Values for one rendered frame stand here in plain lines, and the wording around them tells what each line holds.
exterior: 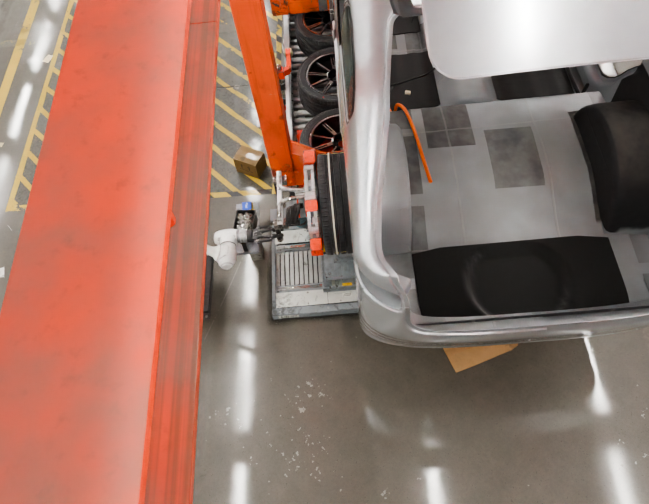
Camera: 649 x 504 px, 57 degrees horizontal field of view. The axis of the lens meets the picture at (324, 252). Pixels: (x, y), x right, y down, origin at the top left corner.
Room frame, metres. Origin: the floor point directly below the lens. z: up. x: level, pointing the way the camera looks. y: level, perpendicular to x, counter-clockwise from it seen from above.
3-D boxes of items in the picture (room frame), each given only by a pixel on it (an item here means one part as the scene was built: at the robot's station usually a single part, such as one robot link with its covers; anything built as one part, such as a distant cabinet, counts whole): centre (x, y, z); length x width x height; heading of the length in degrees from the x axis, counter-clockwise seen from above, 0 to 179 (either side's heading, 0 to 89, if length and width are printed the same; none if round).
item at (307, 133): (3.10, -0.27, 0.39); 0.66 x 0.66 x 0.24
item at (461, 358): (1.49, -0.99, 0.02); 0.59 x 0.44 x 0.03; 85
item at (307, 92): (3.82, -0.33, 0.39); 0.66 x 0.66 x 0.24
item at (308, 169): (2.26, 0.02, 0.85); 0.54 x 0.07 x 0.54; 175
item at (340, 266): (2.25, -0.15, 0.32); 0.40 x 0.30 x 0.28; 175
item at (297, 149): (2.76, -0.14, 0.69); 0.52 x 0.17 x 0.35; 85
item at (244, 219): (2.43, 0.53, 0.51); 0.20 x 0.14 x 0.13; 167
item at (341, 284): (2.25, -0.15, 0.13); 0.50 x 0.36 x 0.10; 175
